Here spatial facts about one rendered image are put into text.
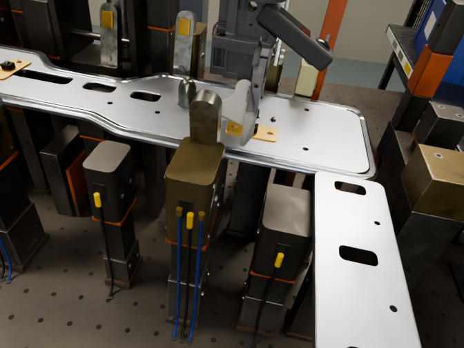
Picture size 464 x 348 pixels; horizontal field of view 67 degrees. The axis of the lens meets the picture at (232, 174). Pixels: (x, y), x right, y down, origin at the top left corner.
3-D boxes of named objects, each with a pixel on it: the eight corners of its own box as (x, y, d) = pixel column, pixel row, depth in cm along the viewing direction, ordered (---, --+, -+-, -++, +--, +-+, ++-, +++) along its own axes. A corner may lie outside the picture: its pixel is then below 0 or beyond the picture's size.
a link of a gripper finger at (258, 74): (245, 112, 51) (257, 52, 50) (257, 114, 51) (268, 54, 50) (243, 110, 47) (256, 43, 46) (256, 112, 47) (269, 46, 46)
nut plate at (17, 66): (3, 81, 62) (1, 74, 61) (-17, 76, 62) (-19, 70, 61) (32, 63, 68) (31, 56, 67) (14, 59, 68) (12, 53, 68)
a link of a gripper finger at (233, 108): (211, 139, 52) (223, 76, 51) (250, 147, 52) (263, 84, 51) (208, 139, 49) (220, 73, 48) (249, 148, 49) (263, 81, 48)
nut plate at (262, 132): (224, 132, 57) (225, 126, 56) (229, 121, 60) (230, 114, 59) (275, 142, 56) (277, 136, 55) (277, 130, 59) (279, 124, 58)
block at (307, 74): (266, 202, 89) (301, 63, 65) (268, 193, 91) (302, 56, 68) (280, 205, 89) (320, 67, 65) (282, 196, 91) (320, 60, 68)
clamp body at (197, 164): (158, 338, 61) (150, 192, 38) (178, 280, 70) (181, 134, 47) (195, 347, 60) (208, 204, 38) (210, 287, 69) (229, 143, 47)
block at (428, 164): (342, 321, 66) (432, 177, 43) (339, 284, 73) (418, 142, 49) (384, 331, 66) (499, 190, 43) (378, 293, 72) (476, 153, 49)
